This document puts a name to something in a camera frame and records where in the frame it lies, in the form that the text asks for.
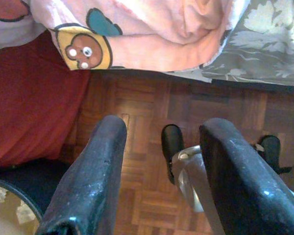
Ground floral patterned bed sheet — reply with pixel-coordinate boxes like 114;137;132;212
166;0;294;88

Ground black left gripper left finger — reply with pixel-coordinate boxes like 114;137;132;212
36;115;127;235

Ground robot left leg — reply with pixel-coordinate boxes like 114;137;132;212
161;124;226;235

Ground pink cartoon print blanket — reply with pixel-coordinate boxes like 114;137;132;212
0;0;250;72

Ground brown cardboard piece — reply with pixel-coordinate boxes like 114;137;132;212
0;190;41;235

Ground black waste bin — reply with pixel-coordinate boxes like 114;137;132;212
0;158;73;235

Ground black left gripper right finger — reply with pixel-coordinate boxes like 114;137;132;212
199;117;294;235

